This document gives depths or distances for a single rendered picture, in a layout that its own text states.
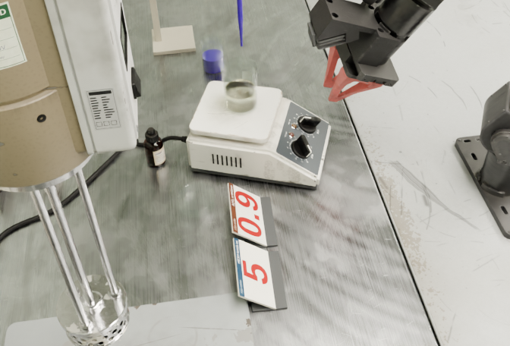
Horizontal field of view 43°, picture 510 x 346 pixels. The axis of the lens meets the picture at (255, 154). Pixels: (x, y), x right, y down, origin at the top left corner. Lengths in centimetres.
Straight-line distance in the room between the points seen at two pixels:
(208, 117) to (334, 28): 25
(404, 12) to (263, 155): 28
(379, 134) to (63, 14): 75
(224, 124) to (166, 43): 36
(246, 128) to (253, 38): 37
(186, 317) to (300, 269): 17
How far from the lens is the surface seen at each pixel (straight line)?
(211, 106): 97
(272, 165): 93
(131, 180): 100
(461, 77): 121
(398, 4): 83
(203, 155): 96
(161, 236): 92
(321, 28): 80
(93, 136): 44
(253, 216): 91
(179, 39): 126
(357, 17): 83
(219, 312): 82
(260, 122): 94
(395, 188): 98
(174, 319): 83
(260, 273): 85
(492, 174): 98
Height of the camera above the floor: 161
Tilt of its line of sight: 44 degrees down
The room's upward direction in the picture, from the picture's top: 2 degrees counter-clockwise
